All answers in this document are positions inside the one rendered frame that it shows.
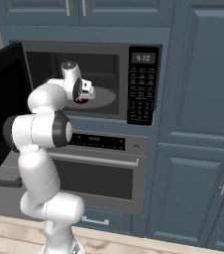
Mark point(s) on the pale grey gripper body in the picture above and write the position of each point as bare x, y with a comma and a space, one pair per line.
88, 93

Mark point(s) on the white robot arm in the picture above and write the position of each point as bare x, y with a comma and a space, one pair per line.
38, 172

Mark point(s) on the grey microwave turntable plate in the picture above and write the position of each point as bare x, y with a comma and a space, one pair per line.
102, 96

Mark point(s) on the grey built-in microwave oven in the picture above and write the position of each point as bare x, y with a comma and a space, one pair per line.
140, 82

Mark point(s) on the black microwave door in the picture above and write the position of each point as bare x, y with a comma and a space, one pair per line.
3, 109

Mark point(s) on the blue overhead cupboard door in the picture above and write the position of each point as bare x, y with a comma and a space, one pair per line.
34, 11
127, 11

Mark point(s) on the tall blue cupboard door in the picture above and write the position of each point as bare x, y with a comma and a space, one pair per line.
203, 76

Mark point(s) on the blue drawer front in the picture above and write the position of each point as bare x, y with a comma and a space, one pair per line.
117, 221

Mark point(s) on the blue lower cupboard door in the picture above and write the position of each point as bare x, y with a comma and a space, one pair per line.
183, 195

